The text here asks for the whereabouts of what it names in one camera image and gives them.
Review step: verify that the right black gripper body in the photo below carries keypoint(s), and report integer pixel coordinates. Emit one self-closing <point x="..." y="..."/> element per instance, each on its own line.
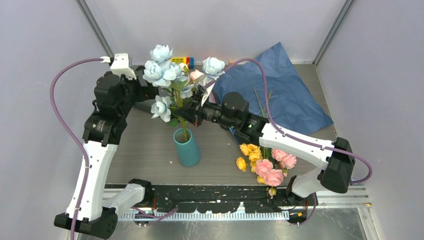
<point x="198" y="115"/>

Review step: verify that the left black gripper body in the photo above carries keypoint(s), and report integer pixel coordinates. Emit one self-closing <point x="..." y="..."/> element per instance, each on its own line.
<point x="141" y="93"/>

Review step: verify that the blue flower stem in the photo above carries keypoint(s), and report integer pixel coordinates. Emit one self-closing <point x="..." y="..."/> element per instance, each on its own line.
<point x="160" y="72"/>

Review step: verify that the pink flower stem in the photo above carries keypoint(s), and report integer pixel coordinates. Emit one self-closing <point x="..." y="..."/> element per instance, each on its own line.
<point x="181" y="91"/>
<point x="275" y="162"/>

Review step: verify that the yellow flower stem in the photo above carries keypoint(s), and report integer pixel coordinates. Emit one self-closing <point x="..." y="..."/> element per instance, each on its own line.
<point x="253" y="152"/>

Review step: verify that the blue flower bouquet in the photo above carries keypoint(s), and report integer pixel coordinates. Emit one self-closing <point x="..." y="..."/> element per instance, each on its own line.
<point x="291" y="104"/>

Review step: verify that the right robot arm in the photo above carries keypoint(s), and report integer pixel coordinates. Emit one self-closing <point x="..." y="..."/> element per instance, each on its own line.
<point x="332" y="159"/>

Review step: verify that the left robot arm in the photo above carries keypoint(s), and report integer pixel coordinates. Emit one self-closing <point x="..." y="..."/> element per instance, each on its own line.
<point x="115" y="94"/>

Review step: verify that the teal vase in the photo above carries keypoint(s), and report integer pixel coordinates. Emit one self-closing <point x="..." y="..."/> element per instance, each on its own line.
<point x="188" y="151"/>

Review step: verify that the grey black case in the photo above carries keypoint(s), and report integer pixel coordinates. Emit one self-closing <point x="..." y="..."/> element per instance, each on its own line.
<point x="145" y="106"/>

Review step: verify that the yellow toy block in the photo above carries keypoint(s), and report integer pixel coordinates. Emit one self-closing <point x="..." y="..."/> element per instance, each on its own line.
<point x="179" y="60"/>

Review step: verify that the red blue toy block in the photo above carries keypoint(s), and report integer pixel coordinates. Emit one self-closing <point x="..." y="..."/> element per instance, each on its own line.
<point x="190" y="63"/>

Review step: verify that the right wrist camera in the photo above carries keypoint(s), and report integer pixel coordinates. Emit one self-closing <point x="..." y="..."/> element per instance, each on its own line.
<point x="208" y="95"/>

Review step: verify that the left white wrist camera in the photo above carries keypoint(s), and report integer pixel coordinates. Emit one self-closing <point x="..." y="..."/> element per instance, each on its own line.
<point x="120" y="64"/>

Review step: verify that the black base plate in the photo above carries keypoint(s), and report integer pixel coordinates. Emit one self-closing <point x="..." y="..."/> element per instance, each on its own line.
<point x="219" y="199"/>

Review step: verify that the aluminium frame rail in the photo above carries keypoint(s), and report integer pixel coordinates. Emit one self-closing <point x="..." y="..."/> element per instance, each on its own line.
<point x="355" y="198"/>

